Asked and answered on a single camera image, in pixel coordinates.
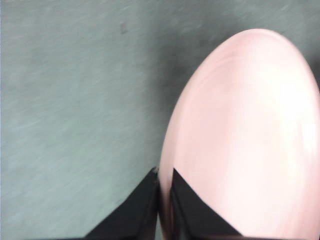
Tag pink round plate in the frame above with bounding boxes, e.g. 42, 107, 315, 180
158, 28, 320, 240

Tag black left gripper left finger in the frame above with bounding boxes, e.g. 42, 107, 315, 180
56, 168, 160, 240

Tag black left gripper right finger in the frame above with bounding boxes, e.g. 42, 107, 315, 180
169, 167, 245, 240

